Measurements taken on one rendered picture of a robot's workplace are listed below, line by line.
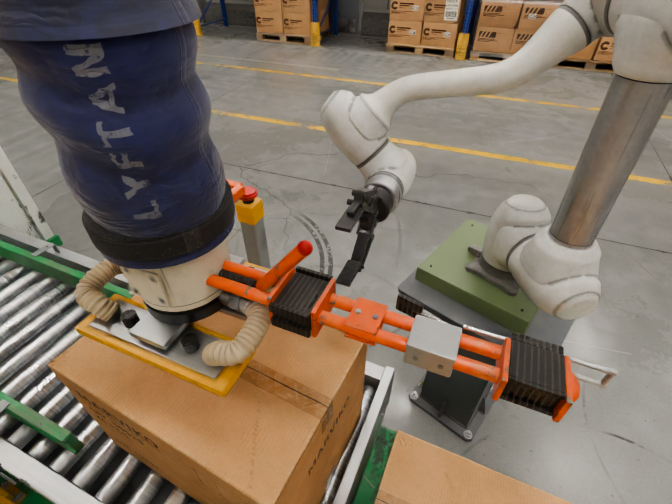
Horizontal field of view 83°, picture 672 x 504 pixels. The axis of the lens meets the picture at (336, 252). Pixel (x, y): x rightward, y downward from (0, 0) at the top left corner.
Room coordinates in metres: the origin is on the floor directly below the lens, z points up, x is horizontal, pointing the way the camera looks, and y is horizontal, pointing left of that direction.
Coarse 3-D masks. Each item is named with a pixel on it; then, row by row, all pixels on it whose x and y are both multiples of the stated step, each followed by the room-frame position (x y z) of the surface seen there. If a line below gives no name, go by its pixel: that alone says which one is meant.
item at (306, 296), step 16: (288, 272) 0.46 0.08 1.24; (304, 272) 0.47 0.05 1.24; (320, 272) 0.46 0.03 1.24; (288, 288) 0.43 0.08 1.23; (304, 288) 0.44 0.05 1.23; (320, 288) 0.44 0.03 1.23; (272, 304) 0.39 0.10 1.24; (288, 304) 0.40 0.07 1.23; (304, 304) 0.40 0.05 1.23; (320, 304) 0.39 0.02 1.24; (272, 320) 0.39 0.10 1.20; (288, 320) 0.39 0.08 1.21; (304, 320) 0.37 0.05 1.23; (304, 336) 0.37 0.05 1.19
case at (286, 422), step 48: (288, 336) 0.55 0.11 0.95; (336, 336) 0.55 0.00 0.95; (96, 384) 0.43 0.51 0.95; (144, 384) 0.43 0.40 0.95; (192, 384) 0.43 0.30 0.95; (240, 384) 0.43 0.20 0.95; (288, 384) 0.43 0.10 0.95; (336, 384) 0.43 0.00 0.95; (144, 432) 0.34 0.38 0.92; (192, 432) 0.33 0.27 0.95; (240, 432) 0.33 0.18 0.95; (288, 432) 0.33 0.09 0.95; (336, 432) 0.41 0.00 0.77; (192, 480) 0.31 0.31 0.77; (240, 480) 0.25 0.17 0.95; (288, 480) 0.25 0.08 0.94
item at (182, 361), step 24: (120, 312) 0.49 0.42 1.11; (144, 312) 0.49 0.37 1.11; (96, 336) 0.44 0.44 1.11; (120, 336) 0.43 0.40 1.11; (192, 336) 0.41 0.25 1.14; (216, 336) 0.44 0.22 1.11; (144, 360) 0.39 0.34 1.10; (168, 360) 0.38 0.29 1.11; (192, 360) 0.38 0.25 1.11; (216, 384) 0.34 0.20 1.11
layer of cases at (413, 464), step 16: (400, 432) 0.51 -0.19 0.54; (400, 448) 0.47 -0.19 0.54; (416, 448) 0.47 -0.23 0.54; (432, 448) 0.47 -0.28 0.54; (400, 464) 0.42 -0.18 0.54; (416, 464) 0.42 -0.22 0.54; (432, 464) 0.42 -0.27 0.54; (448, 464) 0.42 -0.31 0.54; (464, 464) 0.42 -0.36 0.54; (384, 480) 0.38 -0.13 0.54; (400, 480) 0.38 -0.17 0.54; (416, 480) 0.38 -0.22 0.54; (432, 480) 0.38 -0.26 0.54; (448, 480) 0.38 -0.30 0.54; (464, 480) 0.38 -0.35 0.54; (480, 480) 0.38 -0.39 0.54; (496, 480) 0.38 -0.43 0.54; (512, 480) 0.38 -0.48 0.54; (384, 496) 0.35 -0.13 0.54; (400, 496) 0.35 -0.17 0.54; (416, 496) 0.35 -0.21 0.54; (432, 496) 0.35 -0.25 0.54; (448, 496) 0.35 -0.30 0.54; (464, 496) 0.35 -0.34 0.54; (480, 496) 0.35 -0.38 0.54; (496, 496) 0.35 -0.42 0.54; (512, 496) 0.35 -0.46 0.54; (528, 496) 0.35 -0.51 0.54; (544, 496) 0.35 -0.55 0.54
